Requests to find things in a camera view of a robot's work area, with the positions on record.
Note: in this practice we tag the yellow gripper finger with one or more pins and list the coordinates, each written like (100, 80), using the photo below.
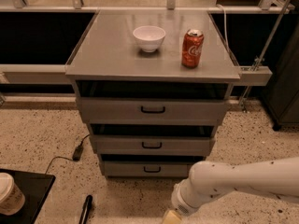
(171, 217)

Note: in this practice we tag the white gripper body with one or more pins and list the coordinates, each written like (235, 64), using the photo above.
(181, 202)

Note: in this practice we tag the grey drawer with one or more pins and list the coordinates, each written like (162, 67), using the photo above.
(152, 145)
(151, 111)
(144, 169)

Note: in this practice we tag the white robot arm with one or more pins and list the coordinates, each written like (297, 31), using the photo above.
(208, 181)

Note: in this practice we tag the grey drawer cabinet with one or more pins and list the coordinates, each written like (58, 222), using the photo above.
(109, 64)

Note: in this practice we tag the black pen-like object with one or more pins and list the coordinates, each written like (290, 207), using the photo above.
(86, 209)

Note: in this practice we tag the black side table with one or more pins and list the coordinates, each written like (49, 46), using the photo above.
(36, 188)

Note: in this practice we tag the dark cabinet at right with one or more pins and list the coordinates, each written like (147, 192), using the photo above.
(281, 95)

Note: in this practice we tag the red soda can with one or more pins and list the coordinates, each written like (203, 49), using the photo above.
(192, 48)

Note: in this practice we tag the metal diagonal rod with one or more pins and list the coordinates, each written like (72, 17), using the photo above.
(264, 47)

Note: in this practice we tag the white paper coffee cup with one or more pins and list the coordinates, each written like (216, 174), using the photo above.
(11, 197)

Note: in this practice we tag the white bowl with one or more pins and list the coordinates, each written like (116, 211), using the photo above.
(149, 38)

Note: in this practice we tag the grey horizontal rail beam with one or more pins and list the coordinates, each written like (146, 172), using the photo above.
(51, 74)

